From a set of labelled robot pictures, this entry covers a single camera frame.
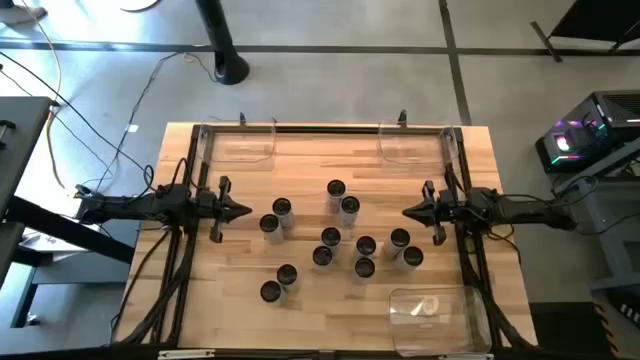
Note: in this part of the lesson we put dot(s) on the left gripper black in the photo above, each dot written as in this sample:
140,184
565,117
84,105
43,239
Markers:
220,210

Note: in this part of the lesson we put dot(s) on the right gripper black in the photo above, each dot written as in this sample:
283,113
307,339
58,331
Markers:
445,210

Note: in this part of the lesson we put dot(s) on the teal palm Celsius can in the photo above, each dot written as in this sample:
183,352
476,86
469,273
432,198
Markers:
322,255
331,236
287,274
269,223

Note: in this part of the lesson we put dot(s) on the clear plastic bin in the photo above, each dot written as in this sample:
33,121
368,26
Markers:
410,150
450,330
240,150

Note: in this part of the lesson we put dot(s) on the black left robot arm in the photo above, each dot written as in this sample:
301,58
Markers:
125,206

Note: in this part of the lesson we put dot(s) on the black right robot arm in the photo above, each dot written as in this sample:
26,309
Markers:
525,212

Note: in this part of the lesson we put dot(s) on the small black table clamp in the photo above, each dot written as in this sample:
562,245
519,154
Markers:
242,119
402,118

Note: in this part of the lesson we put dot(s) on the small white floor marker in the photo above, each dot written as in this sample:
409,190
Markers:
132,128

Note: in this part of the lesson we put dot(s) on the black tower floor stand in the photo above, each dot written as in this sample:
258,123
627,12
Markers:
222,40

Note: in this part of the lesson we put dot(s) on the black mat with hazard stripes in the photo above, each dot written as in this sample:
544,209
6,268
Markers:
560,330

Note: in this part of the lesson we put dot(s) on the white sheet under desk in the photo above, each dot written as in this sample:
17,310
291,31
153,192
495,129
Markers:
55,240

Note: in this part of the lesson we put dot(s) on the grey metal cart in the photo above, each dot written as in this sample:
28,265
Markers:
615,235

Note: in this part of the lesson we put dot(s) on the computer case with RGB lights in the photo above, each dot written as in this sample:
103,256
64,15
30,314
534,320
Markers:
600,120

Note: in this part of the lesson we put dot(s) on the black desk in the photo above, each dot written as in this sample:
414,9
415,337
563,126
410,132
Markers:
20,140

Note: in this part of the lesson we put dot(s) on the person's shoe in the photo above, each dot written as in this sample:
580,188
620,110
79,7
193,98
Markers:
20,14

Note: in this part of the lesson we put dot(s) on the white metal edge bracket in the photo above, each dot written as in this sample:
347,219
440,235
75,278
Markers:
465,356
185,354

